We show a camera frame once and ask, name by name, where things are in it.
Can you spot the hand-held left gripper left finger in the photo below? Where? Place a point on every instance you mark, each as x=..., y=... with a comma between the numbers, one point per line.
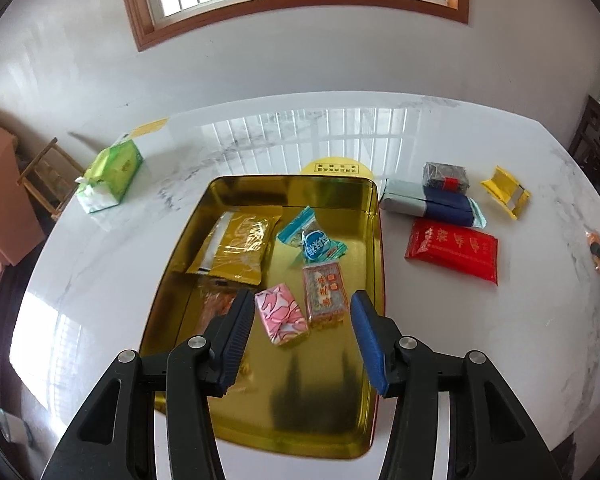
x=237, y=335

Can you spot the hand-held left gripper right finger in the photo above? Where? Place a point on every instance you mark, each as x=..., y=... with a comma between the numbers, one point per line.
x=367, y=345

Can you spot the pink patterned packet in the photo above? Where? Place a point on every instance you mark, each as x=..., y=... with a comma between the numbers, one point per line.
x=280, y=315

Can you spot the brown cake packet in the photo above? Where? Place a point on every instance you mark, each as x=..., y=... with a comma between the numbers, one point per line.
x=325, y=292

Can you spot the red tin box gold interior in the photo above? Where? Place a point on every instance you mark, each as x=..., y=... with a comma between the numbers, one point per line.
x=305, y=400

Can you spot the gold foil packet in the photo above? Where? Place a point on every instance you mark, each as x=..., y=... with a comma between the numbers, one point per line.
x=500, y=182
x=240, y=250

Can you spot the blue candy packet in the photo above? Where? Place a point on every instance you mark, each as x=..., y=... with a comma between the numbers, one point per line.
x=315, y=245

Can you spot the red foil packet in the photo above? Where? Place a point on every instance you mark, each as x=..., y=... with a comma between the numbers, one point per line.
x=450, y=250

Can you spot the grey and navy packet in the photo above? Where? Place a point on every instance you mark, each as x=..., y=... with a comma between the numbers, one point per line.
x=405, y=197

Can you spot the dark packet with red label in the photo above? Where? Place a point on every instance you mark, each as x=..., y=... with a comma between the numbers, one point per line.
x=440, y=175

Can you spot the dark wooden side table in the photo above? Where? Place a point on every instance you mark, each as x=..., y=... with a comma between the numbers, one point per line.
x=597, y=135

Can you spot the yellow table sticker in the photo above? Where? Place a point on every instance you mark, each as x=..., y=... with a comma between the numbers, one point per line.
x=337, y=165
x=149, y=127

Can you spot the green tissue pack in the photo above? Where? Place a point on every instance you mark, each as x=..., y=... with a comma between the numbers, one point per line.
x=114, y=165

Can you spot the white plastic object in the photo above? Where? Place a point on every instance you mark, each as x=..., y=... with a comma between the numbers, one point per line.
x=4, y=420

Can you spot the wooden chair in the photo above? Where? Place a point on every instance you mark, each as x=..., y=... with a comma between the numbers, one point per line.
x=44, y=152

